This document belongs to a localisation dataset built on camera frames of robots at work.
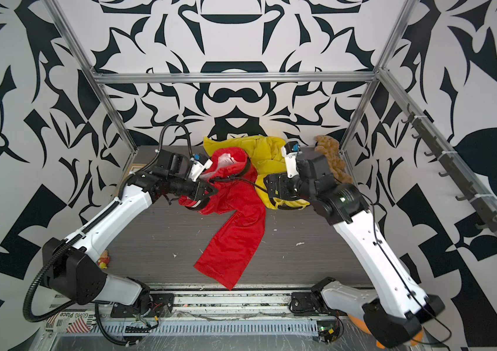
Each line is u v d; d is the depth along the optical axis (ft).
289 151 1.83
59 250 1.31
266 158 3.62
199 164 2.29
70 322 2.25
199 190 2.21
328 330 2.33
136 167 3.69
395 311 1.21
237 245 2.86
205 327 2.34
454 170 1.81
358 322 2.25
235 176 2.38
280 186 1.86
